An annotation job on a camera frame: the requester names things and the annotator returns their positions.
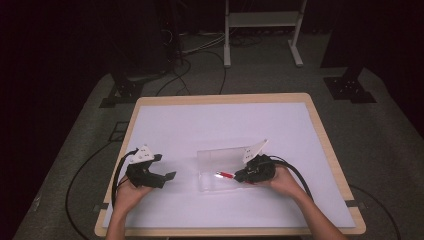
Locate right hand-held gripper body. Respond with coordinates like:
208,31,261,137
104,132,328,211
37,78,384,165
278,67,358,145
237,138,279,185

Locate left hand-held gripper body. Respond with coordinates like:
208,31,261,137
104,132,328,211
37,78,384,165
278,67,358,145
124,143,168,190

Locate red pen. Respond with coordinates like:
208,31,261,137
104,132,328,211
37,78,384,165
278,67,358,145
215,170,257,186

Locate clear plastic pencil case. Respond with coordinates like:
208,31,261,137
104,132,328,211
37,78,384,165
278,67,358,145
196,145,265,194

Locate person's left hand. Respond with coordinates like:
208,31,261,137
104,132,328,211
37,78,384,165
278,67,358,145
112,175,155,215

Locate person's right hand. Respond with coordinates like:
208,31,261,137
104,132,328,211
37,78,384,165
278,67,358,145
254,164,307,202

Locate white table mat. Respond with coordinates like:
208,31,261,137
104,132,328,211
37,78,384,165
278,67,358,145
101,101,356,230

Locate black stand base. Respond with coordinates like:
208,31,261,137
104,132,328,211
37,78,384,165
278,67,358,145
98,70,148,109
322,65,378,105

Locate wooden table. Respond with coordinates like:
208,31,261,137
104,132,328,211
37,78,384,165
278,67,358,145
94,92,367,238

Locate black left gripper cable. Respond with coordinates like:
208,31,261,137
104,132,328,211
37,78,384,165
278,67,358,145
110,148,140,208

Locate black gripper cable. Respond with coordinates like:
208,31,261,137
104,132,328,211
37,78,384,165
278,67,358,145
267,154,315,202
110,148,140,208

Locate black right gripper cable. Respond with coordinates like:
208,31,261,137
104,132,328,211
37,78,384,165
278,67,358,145
267,154,315,202

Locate black looped floor cable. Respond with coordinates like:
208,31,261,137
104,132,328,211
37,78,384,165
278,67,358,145
155,49,228,98

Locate white floor cables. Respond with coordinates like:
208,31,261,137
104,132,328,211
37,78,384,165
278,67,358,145
180,32,227,56

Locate white metal stand frame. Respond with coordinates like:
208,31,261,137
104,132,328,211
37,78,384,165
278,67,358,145
223,0,309,69

